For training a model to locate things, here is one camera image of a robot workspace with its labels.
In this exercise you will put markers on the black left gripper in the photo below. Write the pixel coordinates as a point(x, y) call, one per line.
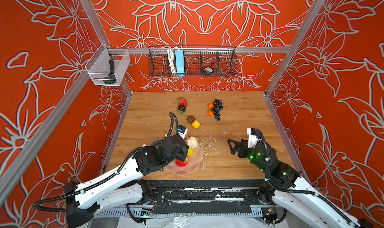
point(185, 150)

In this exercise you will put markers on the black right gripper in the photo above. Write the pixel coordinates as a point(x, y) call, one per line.
point(244, 146)

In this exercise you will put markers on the yellow fake lemon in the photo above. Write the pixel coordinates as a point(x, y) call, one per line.
point(190, 152)

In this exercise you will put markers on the red fake apple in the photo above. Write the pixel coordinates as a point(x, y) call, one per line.
point(182, 164)

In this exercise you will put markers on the white fake garlic bulb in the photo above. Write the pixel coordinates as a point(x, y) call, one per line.
point(192, 142)

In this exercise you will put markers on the pink scalloped fruit bowl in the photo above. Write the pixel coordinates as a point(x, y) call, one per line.
point(193, 165)

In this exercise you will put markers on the yellow fake pear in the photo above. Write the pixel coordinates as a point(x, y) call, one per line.
point(196, 124)

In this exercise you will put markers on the brown fake passion fruit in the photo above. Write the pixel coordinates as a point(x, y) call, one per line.
point(190, 119)

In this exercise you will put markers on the dark purple fake mangosteen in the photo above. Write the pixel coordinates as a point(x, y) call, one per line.
point(181, 109)

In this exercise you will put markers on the red fake strawberry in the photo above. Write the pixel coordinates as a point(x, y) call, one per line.
point(182, 101)

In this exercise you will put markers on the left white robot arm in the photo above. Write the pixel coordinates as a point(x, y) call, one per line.
point(81, 200)

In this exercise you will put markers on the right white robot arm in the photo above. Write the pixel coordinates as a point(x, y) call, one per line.
point(292, 192)

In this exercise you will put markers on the dark fake grape bunch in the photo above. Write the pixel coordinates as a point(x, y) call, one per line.
point(217, 107)

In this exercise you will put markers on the light blue box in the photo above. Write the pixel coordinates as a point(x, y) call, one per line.
point(180, 63)

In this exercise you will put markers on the black brush in bin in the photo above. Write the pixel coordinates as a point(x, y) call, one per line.
point(111, 78)

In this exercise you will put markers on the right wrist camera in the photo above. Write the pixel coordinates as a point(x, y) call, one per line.
point(253, 138)

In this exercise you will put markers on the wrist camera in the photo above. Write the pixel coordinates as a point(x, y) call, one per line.
point(182, 131)
point(253, 138)

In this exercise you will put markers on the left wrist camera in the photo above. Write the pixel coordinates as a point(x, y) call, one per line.
point(182, 131)

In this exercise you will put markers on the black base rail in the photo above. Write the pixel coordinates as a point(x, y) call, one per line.
point(231, 198)

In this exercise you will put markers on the black wire wall basket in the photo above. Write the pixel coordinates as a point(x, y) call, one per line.
point(223, 59)

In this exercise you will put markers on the clear plastic wall bin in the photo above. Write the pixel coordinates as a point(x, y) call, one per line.
point(98, 66)

